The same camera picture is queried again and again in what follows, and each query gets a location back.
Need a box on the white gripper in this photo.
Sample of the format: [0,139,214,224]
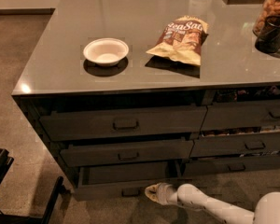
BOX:
[145,183,177,205]

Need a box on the dark drawer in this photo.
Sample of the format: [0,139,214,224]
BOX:
[61,137,193,167]
[74,160,181,201]
[39,105,206,141]
[201,100,280,131]
[183,156,280,177]
[190,133,280,158]

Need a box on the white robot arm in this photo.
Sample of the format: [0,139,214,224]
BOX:
[145,183,280,224]

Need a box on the dark kitchen island cabinet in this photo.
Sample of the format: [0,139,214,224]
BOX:
[12,0,280,190]

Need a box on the white paper bowl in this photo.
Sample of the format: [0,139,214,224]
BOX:
[83,38,129,67]

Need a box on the sea salt chips bag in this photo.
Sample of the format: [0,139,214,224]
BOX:
[147,16,208,66]

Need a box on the glass snack jar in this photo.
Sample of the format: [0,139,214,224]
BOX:
[252,0,280,37]

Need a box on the black wire mesh cup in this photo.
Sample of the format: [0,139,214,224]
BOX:
[255,16,280,53]

